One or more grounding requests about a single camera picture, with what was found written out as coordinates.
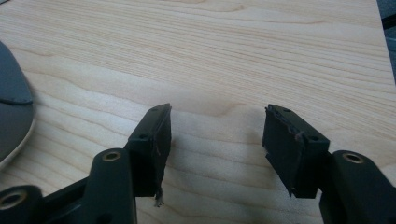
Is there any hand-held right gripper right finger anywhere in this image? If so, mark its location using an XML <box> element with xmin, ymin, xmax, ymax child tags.
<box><xmin>262</xmin><ymin>104</ymin><xmax>331</xmax><ymax>199</ymax></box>

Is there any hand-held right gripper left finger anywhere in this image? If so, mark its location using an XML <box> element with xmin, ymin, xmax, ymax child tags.
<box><xmin>124</xmin><ymin>103</ymin><xmax>173</xmax><ymax>208</ymax></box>

